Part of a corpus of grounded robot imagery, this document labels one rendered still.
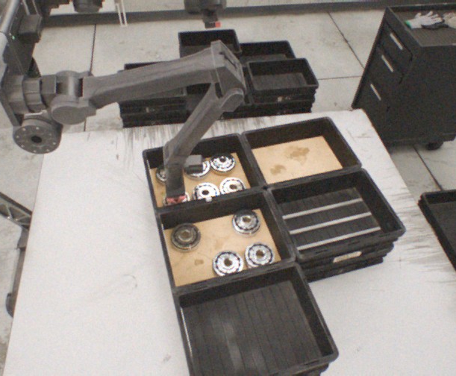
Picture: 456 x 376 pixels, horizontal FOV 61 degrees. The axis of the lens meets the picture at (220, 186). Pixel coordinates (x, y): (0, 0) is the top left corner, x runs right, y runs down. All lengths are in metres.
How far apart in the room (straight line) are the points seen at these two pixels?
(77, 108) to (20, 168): 2.06
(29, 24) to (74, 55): 2.74
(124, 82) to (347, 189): 1.00
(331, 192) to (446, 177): 1.63
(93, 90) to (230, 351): 0.81
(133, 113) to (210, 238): 1.20
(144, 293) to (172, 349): 0.22
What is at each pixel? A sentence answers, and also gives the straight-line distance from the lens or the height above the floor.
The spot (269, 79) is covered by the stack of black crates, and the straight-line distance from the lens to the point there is 2.64.
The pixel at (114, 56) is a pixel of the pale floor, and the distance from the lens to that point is 3.82.
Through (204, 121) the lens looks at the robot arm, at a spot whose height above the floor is 1.32.
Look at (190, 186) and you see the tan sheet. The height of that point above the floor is 0.83.
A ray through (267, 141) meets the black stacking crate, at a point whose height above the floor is 0.86.
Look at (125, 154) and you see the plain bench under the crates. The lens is 1.86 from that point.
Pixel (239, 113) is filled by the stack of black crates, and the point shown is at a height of 0.42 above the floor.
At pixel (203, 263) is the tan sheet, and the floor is 0.83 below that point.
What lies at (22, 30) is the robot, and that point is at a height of 1.49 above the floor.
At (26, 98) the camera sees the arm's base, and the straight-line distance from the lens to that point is 0.97.
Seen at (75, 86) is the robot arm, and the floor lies 1.46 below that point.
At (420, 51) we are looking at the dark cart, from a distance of 2.46.
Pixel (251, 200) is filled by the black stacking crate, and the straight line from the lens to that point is 1.41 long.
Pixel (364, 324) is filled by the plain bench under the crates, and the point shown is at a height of 0.70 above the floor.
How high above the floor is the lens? 2.02
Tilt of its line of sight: 51 degrees down
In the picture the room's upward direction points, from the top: 2 degrees clockwise
